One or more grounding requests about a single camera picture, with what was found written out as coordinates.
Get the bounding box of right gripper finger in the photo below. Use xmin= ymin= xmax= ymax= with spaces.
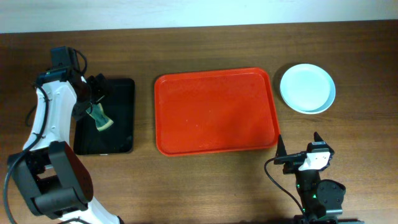
xmin=274 ymin=134 xmax=287 ymax=164
xmin=313 ymin=132 xmax=325 ymax=144

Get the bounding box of green stained sponge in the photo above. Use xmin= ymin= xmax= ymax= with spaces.
xmin=86 ymin=103 xmax=114 ymax=131

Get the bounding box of light blue plate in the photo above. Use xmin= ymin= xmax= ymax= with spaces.
xmin=279 ymin=63 xmax=336 ymax=110

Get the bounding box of white plate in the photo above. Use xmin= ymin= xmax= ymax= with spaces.
xmin=292 ymin=105 xmax=330 ymax=114

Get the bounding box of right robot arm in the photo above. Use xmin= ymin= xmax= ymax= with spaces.
xmin=271 ymin=132 xmax=362 ymax=223

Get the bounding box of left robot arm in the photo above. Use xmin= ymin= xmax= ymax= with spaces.
xmin=2 ymin=69 xmax=122 ymax=223

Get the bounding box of black rectangular tray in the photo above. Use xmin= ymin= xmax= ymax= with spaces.
xmin=73 ymin=78 xmax=135 ymax=156

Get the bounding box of red plastic tray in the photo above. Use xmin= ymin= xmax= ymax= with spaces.
xmin=154 ymin=67 xmax=280 ymax=157

